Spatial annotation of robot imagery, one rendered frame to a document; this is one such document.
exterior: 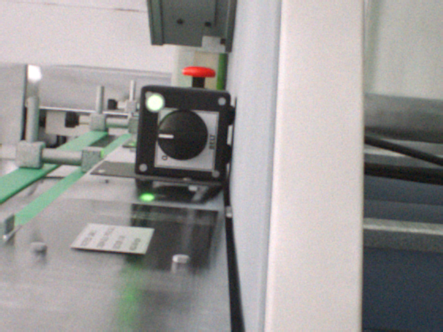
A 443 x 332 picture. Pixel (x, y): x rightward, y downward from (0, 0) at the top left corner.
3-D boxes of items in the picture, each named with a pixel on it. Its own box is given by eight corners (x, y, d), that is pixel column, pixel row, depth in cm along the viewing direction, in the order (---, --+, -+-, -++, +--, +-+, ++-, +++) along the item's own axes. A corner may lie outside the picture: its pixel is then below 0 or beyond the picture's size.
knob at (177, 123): (206, 162, 87) (205, 166, 83) (154, 157, 87) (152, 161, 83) (210, 111, 86) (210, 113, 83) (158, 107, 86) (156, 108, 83)
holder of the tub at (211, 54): (217, 173, 182) (176, 170, 182) (230, 24, 180) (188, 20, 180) (217, 184, 165) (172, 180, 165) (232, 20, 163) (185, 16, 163)
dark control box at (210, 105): (227, 173, 95) (140, 166, 95) (234, 91, 94) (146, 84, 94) (229, 183, 87) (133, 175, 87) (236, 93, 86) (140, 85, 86)
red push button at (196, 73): (181, 92, 120) (183, 65, 120) (213, 96, 120) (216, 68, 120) (179, 94, 116) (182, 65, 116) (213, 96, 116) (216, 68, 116)
